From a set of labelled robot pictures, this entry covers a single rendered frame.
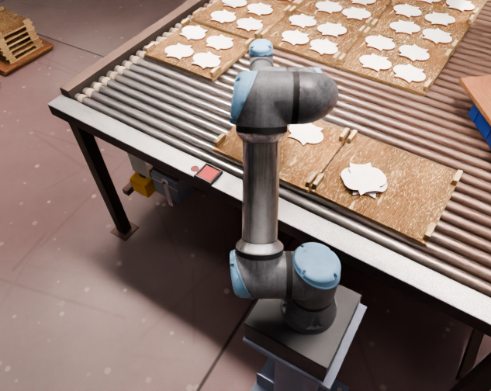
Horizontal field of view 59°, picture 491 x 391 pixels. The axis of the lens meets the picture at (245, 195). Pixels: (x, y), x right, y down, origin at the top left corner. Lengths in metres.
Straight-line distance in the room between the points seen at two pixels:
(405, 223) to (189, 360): 1.24
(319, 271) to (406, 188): 0.65
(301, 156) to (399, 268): 0.53
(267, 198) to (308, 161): 0.64
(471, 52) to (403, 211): 1.08
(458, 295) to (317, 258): 0.51
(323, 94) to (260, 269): 0.42
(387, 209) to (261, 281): 0.62
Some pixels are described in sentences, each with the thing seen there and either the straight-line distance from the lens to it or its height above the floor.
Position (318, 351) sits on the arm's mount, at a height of 0.97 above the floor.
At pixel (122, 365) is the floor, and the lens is 2.29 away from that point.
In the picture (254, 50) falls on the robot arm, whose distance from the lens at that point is 1.40.
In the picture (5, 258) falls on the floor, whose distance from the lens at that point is 2.86.
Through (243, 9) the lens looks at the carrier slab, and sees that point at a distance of 2.53.
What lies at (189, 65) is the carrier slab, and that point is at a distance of 2.11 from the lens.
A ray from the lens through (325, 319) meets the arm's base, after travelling 1.17.
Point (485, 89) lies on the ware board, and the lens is 1.92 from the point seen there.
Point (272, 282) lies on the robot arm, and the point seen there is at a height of 1.17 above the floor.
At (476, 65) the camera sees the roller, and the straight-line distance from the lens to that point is 2.28.
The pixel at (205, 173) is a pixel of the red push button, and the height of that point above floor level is 0.93.
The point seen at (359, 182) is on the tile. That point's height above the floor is 0.96.
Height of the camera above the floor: 2.08
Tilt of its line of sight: 50 degrees down
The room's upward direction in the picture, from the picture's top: 4 degrees counter-clockwise
